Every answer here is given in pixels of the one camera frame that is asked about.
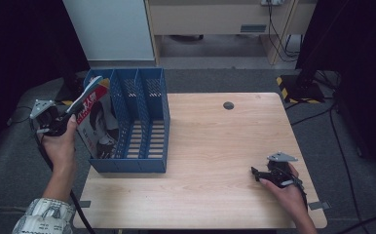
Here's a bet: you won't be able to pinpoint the thin black floor cable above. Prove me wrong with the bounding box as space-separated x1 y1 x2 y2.
6 105 35 127

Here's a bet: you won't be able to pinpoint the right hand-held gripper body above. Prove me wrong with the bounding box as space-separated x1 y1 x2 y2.
263 151 304 189

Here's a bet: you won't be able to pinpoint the black stand base striped tape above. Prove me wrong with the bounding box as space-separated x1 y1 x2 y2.
276 73 326 105
55 76 89 106

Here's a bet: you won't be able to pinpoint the white cabinet panel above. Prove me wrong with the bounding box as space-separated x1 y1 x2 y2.
62 0 156 61

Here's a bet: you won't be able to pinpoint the black hanging cables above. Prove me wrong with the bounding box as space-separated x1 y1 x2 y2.
267 3 303 63

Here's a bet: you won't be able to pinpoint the patterned white sleeve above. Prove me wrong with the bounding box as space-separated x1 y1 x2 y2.
12 197 77 234

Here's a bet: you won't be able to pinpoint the person's left hand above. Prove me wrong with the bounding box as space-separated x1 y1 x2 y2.
38 114 78 170

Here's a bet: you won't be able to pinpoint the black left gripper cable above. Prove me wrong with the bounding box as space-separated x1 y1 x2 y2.
29 120 96 234

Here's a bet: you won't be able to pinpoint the white power strip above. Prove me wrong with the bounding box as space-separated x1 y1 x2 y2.
260 0 286 7

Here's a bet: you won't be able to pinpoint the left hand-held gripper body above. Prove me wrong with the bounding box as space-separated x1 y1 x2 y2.
29 98 72 137

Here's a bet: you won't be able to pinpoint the magazine with portrait cover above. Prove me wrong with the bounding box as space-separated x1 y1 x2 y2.
66 75 121 160

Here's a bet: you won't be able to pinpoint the beige wooden desk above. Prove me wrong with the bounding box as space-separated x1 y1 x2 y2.
143 0 320 66

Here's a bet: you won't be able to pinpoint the dark curtain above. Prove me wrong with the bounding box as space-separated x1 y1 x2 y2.
295 0 376 178
0 0 91 164

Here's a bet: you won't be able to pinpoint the blue plastic file rack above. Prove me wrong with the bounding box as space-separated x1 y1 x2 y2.
83 67 170 175

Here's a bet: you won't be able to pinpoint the person's right hand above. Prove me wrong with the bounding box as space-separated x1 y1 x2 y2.
259 163 309 217

